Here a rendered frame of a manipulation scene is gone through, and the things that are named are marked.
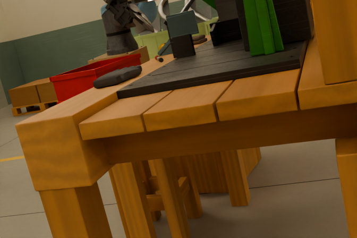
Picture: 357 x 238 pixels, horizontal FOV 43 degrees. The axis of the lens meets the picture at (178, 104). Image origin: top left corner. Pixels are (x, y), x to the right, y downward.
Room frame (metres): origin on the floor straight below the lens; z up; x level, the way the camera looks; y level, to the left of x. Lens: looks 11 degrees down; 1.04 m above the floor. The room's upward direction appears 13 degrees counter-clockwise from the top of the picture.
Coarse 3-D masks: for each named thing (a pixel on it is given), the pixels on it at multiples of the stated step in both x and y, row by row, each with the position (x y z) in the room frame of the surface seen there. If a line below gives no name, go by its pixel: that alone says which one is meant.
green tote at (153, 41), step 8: (200, 24) 2.52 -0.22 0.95; (208, 24) 2.59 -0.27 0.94; (160, 32) 2.62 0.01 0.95; (200, 32) 2.53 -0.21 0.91; (208, 32) 2.56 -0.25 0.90; (136, 40) 2.69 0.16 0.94; (144, 40) 2.67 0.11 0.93; (152, 40) 2.65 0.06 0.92; (160, 40) 2.63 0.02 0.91; (152, 48) 2.65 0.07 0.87; (152, 56) 2.66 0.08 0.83
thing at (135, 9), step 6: (108, 0) 1.84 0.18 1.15; (114, 0) 1.85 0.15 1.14; (108, 6) 1.86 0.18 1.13; (114, 6) 1.85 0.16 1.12; (120, 6) 1.84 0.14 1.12; (126, 6) 1.81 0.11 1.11; (132, 6) 1.84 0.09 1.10; (114, 12) 1.87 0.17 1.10; (120, 12) 1.82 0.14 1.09; (126, 12) 1.82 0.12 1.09; (138, 12) 1.85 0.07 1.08; (114, 18) 1.83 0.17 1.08; (120, 18) 1.83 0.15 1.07; (126, 18) 1.82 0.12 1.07; (132, 18) 1.86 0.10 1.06; (120, 24) 1.83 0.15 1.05; (126, 24) 1.83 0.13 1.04
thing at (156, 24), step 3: (159, 18) 2.94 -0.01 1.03; (153, 21) 2.96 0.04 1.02; (156, 21) 2.95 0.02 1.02; (159, 21) 2.94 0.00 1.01; (153, 24) 2.95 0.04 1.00; (156, 24) 2.94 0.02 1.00; (159, 24) 2.93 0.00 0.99; (153, 27) 2.94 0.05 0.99; (156, 27) 2.93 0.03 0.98; (159, 27) 2.92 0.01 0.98; (147, 30) 2.95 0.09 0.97; (141, 33) 2.96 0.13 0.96; (144, 33) 2.95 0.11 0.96; (147, 33) 2.95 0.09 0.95
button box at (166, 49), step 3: (168, 42) 1.70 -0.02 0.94; (165, 45) 1.71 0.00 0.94; (168, 45) 1.71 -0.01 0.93; (162, 48) 1.71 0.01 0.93; (165, 48) 1.71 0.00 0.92; (168, 48) 1.70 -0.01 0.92; (171, 48) 1.70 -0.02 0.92; (159, 51) 1.72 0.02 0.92; (162, 51) 1.71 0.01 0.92; (165, 51) 1.71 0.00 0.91; (168, 51) 1.70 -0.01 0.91; (171, 51) 1.70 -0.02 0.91; (159, 54) 1.72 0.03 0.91; (162, 54) 1.72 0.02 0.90; (165, 54) 1.71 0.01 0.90
